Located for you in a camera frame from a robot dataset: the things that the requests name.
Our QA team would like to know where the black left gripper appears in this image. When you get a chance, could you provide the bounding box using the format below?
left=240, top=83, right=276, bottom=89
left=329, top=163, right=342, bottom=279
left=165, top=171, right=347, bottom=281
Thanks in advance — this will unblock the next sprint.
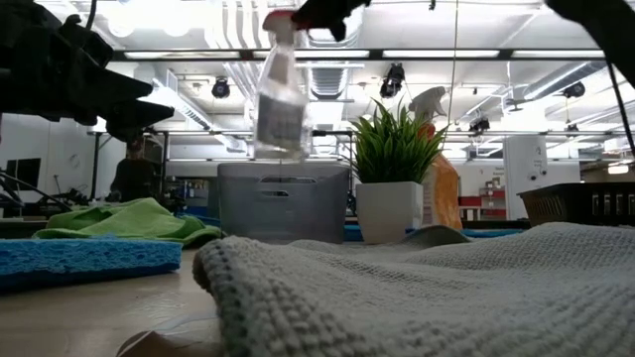
left=0, top=0, right=177, bottom=145

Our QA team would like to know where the green cloth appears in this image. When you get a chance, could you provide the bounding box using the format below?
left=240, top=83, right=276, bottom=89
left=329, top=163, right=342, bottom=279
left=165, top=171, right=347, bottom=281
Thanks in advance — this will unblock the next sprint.
left=31, top=196, right=225, bottom=249

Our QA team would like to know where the dark blue sponge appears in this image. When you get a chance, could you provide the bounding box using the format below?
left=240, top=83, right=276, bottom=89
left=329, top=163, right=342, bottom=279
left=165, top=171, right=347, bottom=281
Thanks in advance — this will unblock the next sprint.
left=176, top=212, right=223, bottom=229
left=341, top=223, right=367, bottom=244
left=460, top=227, right=528, bottom=240

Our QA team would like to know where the light blue sponge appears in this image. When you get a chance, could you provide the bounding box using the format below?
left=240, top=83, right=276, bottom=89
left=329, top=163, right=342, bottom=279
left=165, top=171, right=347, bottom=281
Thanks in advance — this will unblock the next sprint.
left=0, top=236, right=185, bottom=294

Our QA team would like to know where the green plant white pot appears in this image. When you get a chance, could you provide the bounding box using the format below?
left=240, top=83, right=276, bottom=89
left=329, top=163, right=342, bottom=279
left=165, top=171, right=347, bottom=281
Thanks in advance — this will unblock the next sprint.
left=345, top=95, right=449, bottom=246

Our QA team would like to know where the orange spray bottle white trigger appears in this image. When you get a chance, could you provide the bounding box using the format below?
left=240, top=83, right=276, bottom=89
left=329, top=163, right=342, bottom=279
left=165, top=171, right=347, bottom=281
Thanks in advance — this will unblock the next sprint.
left=407, top=85, right=464, bottom=231

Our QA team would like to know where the grey knit cloth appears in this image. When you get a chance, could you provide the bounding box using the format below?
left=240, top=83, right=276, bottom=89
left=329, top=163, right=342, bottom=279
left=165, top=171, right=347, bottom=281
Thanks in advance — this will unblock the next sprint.
left=191, top=220, right=635, bottom=357

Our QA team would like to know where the black mesh basket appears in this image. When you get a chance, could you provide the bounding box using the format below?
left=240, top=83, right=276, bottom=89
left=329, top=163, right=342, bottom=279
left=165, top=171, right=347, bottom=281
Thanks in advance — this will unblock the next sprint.
left=516, top=180, right=635, bottom=229

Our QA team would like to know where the black ceiling spotlight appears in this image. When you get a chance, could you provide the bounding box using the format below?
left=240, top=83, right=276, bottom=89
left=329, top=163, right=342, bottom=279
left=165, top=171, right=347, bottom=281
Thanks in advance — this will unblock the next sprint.
left=562, top=80, right=587, bottom=99
left=378, top=61, right=407, bottom=99
left=467, top=115, right=492, bottom=136
left=210, top=75, right=232, bottom=100

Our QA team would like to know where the person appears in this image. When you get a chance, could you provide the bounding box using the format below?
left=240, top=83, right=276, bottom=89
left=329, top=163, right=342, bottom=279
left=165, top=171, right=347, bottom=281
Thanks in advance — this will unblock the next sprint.
left=108, top=137, right=161, bottom=204

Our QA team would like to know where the black computer monitor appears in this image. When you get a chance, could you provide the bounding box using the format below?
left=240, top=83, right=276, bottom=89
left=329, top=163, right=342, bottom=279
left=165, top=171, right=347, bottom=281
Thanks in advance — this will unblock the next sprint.
left=3, top=157, right=43, bottom=192

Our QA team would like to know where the grey translucent caddy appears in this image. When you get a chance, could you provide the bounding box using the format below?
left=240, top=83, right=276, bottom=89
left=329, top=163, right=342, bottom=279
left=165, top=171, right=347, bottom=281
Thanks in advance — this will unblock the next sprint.
left=216, top=162, right=351, bottom=246

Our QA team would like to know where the red storage shelf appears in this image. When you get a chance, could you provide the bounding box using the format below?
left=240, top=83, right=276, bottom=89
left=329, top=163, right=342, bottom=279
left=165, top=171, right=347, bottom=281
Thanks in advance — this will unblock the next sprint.
left=457, top=186, right=508, bottom=220

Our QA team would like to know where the white tall cabinet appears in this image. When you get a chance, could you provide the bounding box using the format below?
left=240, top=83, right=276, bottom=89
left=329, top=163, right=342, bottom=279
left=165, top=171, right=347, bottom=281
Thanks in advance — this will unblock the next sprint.
left=502, top=134, right=550, bottom=221

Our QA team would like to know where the silver ribbed air duct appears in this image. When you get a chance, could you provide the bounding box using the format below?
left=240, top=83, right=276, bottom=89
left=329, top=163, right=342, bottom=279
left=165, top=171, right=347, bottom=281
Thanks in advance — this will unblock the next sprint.
left=296, top=22, right=366, bottom=101

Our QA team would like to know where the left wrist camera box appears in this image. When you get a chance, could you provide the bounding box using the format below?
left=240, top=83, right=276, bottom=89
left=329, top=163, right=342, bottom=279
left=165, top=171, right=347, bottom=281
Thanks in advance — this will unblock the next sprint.
left=58, top=13, right=116, bottom=69

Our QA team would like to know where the black background metal frame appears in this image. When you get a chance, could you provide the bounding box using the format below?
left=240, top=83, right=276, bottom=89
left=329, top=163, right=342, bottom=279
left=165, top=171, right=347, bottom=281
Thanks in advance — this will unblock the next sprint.
left=87, top=128, right=635, bottom=200

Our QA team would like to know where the thin hanging cord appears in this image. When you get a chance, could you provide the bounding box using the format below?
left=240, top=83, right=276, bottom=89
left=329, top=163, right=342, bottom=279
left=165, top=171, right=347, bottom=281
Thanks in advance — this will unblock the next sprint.
left=444, top=0, right=460, bottom=145

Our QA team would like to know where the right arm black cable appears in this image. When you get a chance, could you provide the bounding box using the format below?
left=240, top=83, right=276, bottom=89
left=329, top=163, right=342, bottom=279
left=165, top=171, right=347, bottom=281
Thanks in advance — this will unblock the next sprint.
left=603, top=59, right=635, bottom=159

